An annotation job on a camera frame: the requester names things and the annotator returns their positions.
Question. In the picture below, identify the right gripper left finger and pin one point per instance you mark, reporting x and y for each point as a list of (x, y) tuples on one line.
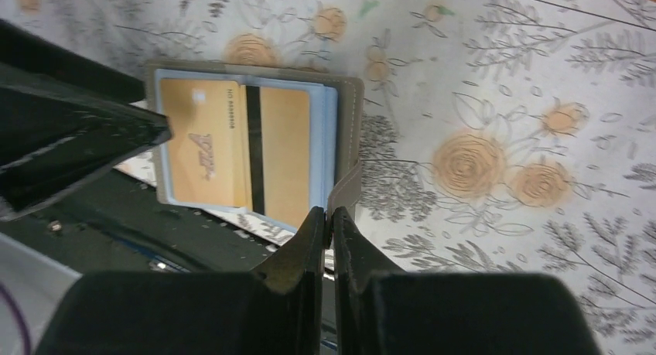
[(274, 308)]

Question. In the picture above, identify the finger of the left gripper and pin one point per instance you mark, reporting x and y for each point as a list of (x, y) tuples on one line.
[(65, 121)]

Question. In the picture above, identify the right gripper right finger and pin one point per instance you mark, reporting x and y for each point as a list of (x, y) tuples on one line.
[(382, 309)]

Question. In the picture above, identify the gold VIP credit card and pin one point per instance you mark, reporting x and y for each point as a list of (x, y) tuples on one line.
[(203, 152)]

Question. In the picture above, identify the beige card holder wallet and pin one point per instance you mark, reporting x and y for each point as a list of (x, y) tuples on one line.
[(336, 111)]

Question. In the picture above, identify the floral patterned table mat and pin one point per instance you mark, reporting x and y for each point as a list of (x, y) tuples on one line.
[(497, 134)]

